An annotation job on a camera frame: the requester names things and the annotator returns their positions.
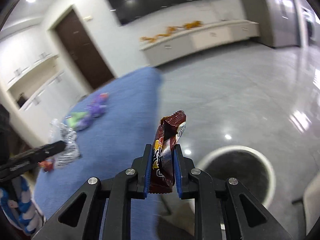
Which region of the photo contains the brown snack wrapper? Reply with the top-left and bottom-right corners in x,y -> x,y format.
149,110 -> 186,194

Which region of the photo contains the purple wrapper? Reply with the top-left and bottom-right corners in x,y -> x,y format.
86,93 -> 108,118

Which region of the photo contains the white round trash bin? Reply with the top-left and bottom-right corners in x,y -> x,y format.
196,145 -> 276,208

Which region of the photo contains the small red wrapper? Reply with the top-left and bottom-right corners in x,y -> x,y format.
38,159 -> 55,172

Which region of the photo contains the blue white striped glove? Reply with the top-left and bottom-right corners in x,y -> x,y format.
1,176 -> 46,236

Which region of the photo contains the silver striped wrapper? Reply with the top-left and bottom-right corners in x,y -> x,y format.
49,119 -> 81,169

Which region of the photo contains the blue fluffy blanket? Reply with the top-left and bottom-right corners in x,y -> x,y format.
34,67 -> 162,218

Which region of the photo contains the dark bag on shelf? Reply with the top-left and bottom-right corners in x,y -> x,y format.
17,93 -> 28,108

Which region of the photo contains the green crumpled wrapper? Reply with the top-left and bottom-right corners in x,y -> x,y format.
66,112 -> 93,131

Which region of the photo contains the dark brown door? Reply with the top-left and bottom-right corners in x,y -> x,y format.
55,10 -> 114,89

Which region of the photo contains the white TV cabinet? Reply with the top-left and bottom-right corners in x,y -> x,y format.
140,20 -> 260,66

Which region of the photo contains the golden dragon ornament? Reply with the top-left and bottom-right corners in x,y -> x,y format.
139,27 -> 179,43

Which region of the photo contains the golden tiger ornament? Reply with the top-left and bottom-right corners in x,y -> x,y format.
182,21 -> 203,30

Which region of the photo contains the grey refrigerator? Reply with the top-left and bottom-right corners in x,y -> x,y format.
265,0 -> 301,48

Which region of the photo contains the white wall cupboard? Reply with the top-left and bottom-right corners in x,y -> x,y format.
1,24 -> 92,147

